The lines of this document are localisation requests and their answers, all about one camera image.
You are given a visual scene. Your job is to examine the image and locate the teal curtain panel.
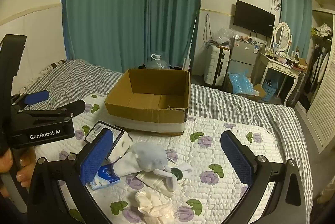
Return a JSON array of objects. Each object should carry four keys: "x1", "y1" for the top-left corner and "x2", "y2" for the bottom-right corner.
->
[
  {"x1": 145, "y1": 0, "x2": 204, "y2": 70},
  {"x1": 63, "y1": 0, "x2": 149, "y2": 75}
]

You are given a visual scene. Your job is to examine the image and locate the white louvered wardrobe door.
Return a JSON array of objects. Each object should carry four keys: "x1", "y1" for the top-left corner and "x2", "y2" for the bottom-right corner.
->
[{"x1": 306, "y1": 38, "x2": 335, "y2": 154}]

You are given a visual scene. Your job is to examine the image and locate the white quilted floral mat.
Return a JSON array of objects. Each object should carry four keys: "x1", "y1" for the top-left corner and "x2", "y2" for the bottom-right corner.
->
[{"x1": 34, "y1": 93, "x2": 288, "y2": 224}]

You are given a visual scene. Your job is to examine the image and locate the brown cardboard box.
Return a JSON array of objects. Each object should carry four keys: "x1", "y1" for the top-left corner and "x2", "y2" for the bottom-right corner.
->
[{"x1": 105, "y1": 68, "x2": 191, "y2": 136}]

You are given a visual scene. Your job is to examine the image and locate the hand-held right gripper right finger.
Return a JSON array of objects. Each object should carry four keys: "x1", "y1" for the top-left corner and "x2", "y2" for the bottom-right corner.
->
[{"x1": 220, "y1": 130, "x2": 308, "y2": 224}]

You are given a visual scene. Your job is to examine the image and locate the black wall television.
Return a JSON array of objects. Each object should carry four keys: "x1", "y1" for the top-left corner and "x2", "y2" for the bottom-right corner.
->
[{"x1": 233, "y1": 0, "x2": 276, "y2": 37}]

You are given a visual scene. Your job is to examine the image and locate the small cardboard box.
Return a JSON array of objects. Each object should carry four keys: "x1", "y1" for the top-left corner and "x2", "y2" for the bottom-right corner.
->
[{"x1": 226, "y1": 80, "x2": 267, "y2": 102}]

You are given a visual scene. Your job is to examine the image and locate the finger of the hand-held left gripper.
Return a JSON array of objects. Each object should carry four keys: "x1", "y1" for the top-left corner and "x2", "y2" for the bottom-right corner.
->
[
  {"x1": 24, "y1": 99, "x2": 86, "y2": 118},
  {"x1": 12, "y1": 91, "x2": 50, "y2": 111}
]

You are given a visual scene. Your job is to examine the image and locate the narrow teal curtain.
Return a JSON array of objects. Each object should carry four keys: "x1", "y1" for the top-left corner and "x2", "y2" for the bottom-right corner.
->
[{"x1": 280, "y1": 0, "x2": 313, "y2": 62}]

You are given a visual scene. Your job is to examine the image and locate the white crumpled cloth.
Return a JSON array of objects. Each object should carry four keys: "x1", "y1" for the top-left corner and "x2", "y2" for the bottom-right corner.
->
[{"x1": 135, "y1": 190, "x2": 175, "y2": 224}]

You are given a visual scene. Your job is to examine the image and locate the blue bubble wrap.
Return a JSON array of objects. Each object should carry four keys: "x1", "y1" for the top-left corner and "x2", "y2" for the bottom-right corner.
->
[{"x1": 228, "y1": 70, "x2": 259, "y2": 96}]

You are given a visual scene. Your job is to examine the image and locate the white dressing table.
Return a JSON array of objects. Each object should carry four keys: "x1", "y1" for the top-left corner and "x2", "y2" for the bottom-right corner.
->
[{"x1": 253, "y1": 51, "x2": 308, "y2": 107}]

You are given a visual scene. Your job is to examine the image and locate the white folding pole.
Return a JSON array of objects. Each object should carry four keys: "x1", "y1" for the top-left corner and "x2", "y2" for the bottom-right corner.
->
[{"x1": 182, "y1": 10, "x2": 199, "y2": 73}]

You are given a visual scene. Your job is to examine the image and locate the dark suitcase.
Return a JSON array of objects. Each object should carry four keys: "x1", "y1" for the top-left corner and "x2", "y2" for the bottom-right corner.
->
[{"x1": 284, "y1": 72, "x2": 306, "y2": 107}]

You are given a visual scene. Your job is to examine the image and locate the white face mask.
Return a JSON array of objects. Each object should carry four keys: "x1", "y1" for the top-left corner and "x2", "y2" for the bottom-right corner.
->
[{"x1": 136, "y1": 170, "x2": 187, "y2": 198}]

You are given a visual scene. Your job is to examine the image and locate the large dark blue tissue pack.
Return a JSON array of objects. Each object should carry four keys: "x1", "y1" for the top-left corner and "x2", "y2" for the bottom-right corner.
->
[{"x1": 85, "y1": 121, "x2": 133, "y2": 162}]

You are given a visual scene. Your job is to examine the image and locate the white oval vanity mirror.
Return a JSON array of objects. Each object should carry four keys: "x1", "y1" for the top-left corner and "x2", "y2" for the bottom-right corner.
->
[{"x1": 272, "y1": 21, "x2": 291, "y2": 53}]

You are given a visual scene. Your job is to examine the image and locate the silver small fridge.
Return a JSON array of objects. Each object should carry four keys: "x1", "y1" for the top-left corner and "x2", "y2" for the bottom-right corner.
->
[{"x1": 227, "y1": 37, "x2": 262, "y2": 78}]

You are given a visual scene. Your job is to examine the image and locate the white suitcase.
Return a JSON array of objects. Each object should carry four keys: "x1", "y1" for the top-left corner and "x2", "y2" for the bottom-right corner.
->
[{"x1": 204, "y1": 45, "x2": 231, "y2": 87}]

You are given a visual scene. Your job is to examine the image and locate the white sock with blue toe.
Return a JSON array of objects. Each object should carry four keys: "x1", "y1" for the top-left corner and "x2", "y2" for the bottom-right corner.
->
[{"x1": 108, "y1": 142, "x2": 168, "y2": 178}]

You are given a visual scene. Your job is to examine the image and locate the black hanging cable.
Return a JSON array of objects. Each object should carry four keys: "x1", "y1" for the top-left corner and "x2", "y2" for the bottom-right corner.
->
[{"x1": 203, "y1": 13, "x2": 214, "y2": 45}]

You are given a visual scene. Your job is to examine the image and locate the person's left hand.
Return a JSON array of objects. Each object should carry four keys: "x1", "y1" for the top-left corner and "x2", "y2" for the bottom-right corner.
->
[{"x1": 0, "y1": 148, "x2": 37, "y2": 189}]

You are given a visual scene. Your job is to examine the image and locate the dark hanging clothes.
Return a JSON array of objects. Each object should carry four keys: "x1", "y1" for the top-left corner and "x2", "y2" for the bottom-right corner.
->
[{"x1": 301, "y1": 28, "x2": 333, "y2": 109}]

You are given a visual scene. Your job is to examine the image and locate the clear plastic bag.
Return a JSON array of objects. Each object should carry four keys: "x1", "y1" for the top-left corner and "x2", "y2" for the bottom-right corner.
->
[{"x1": 213, "y1": 28, "x2": 237, "y2": 47}]

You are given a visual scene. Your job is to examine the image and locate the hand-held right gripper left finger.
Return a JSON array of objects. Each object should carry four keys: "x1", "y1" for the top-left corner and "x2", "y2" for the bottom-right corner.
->
[{"x1": 26, "y1": 128, "x2": 114, "y2": 224}]

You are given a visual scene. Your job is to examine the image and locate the small blue tissue packet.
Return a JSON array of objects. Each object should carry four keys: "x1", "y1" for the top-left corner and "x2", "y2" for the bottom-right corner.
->
[{"x1": 90, "y1": 163, "x2": 121, "y2": 190}]

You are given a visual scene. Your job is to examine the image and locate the blue waste basket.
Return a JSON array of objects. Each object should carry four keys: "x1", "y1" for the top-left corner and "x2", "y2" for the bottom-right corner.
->
[{"x1": 262, "y1": 80, "x2": 278, "y2": 102}]

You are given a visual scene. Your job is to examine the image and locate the dark patterned cloth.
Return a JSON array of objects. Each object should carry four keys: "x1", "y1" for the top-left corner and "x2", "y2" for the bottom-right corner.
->
[{"x1": 39, "y1": 59, "x2": 67, "y2": 75}]

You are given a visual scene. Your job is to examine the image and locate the clear water jug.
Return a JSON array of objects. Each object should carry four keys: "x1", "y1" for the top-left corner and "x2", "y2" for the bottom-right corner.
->
[{"x1": 144, "y1": 54, "x2": 170, "y2": 70}]

